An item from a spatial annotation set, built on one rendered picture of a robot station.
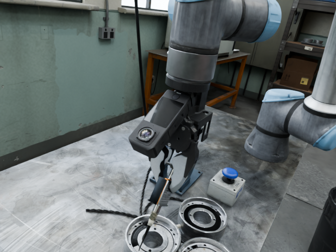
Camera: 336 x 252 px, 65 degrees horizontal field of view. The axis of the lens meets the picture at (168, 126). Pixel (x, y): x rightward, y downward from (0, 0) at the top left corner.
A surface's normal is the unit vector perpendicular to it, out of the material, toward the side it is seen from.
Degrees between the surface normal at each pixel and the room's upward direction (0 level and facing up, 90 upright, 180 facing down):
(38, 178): 0
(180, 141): 90
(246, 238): 0
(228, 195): 90
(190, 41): 90
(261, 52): 90
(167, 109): 31
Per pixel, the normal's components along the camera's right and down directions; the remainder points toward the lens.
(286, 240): 0.14, -0.90
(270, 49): -0.56, 0.28
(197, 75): 0.22, 0.44
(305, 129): -0.85, 0.25
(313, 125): -0.70, 0.38
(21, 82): 0.82, 0.34
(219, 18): 0.60, 0.45
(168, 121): -0.16, -0.62
